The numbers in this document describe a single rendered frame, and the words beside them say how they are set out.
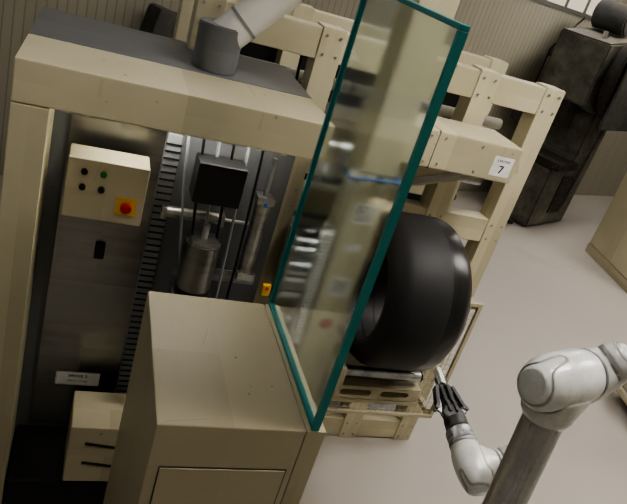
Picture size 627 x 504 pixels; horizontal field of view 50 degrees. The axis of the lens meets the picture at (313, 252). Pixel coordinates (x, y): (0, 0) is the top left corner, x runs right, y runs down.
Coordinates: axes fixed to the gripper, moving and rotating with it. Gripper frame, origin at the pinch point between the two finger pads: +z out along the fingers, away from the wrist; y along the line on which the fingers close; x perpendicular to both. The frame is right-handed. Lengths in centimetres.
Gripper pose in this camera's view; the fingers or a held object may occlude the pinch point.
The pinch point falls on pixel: (439, 377)
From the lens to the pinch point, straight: 235.4
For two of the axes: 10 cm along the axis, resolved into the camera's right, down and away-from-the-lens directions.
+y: -9.3, -1.4, -3.4
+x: -3.3, 7.1, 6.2
